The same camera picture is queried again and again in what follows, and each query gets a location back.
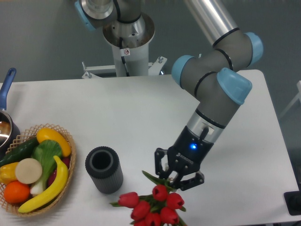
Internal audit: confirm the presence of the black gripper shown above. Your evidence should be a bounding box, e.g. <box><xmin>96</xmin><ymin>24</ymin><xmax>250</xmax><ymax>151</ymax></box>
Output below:
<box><xmin>154</xmin><ymin>127</ymin><xmax>213</xmax><ymax>191</ymax></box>

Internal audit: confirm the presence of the red tulip bouquet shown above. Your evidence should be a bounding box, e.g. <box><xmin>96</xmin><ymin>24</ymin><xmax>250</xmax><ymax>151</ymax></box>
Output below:
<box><xmin>110</xmin><ymin>171</ymin><xmax>187</xmax><ymax>226</ymax></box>

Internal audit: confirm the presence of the dark grey ribbed vase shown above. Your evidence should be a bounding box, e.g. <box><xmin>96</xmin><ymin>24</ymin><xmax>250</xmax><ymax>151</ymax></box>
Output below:
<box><xmin>85</xmin><ymin>146</ymin><xmax>123</xmax><ymax>194</ymax></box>

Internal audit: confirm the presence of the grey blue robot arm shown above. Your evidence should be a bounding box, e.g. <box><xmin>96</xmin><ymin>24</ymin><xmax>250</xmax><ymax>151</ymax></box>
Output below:
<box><xmin>75</xmin><ymin>0</ymin><xmax>263</xmax><ymax>191</ymax></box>

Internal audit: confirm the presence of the dark red vegetable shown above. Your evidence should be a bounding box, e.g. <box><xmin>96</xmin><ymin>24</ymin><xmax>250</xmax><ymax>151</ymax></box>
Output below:
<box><xmin>47</xmin><ymin>157</ymin><xmax>71</xmax><ymax>188</ymax></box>

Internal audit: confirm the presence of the yellow banana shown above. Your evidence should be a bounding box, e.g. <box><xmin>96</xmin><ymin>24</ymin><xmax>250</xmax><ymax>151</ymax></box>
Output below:
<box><xmin>18</xmin><ymin>155</ymin><xmax>66</xmax><ymax>214</ymax></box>

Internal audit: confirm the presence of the black device at edge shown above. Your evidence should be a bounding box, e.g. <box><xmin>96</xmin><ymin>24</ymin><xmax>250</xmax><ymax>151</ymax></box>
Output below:
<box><xmin>284</xmin><ymin>191</ymin><xmax>301</xmax><ymax>216</ymax></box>

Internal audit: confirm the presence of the green bok choy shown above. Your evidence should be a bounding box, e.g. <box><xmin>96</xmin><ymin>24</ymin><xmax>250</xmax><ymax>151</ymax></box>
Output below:
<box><xmin>30</xmin><ymin>139</ymin><xmax>62</xmax><ymax>196</ymax></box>

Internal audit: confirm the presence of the yellow lemon squash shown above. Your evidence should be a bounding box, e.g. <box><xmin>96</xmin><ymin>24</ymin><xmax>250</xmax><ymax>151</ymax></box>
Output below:
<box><xmin>36</xmin><ymin>128</ymin><xmax>71</xmax><ymax>157</ymax></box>

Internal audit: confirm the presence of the beige round slice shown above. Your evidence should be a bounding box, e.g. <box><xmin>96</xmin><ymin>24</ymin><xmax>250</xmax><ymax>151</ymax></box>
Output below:
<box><xmin>15</xmin><ymin>158</ymin><xmax>42</xmax><ymax>184</ymax></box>

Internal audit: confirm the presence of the woven wicker basket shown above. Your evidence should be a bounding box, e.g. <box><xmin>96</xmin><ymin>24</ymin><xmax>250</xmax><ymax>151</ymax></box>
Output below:
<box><xmin>0</xmin><ymin>123</ymin><xmax>76</xmax><ymax>217</ymax></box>

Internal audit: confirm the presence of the green cucumber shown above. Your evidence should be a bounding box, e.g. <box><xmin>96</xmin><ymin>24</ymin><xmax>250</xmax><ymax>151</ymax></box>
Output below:
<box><xmin>0</xmin><ymin>137</ymin><xmax>39</xmax><ymax>167</ymax></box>

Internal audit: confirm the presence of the orange fruit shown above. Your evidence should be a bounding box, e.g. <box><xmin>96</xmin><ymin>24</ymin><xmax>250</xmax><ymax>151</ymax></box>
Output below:
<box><xmin>4</xmin><ymin>181</ymin><xmax>30</xmax><ymax>204</ymax></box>

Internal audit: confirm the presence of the yellow bell pepper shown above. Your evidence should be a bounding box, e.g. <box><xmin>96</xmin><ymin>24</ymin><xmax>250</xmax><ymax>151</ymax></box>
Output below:
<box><xmin>0</xmin><ymin>162</ymin><xmax>19</xmax><ymax>184</ymax></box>

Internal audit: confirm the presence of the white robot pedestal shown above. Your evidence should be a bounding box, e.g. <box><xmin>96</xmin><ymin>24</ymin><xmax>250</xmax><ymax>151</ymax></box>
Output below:
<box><xmin>82</xmin><ymin>12</ymin><xmax>167</xmax><ymax>79</ymax></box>

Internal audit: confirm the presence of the white frame at right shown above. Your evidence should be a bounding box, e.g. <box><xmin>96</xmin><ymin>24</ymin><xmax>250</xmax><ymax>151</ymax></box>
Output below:
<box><xmin>279</xmin><ymin>81</ymin><xmax>301</xmax><ymax>119</ymax></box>

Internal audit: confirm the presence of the blue handled saucepan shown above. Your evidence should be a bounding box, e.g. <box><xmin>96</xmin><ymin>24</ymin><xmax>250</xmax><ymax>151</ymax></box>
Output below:
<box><xmin>0</xmin><ymin>68</ymin><xmax>20</xmax><ymax>160</ymax></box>

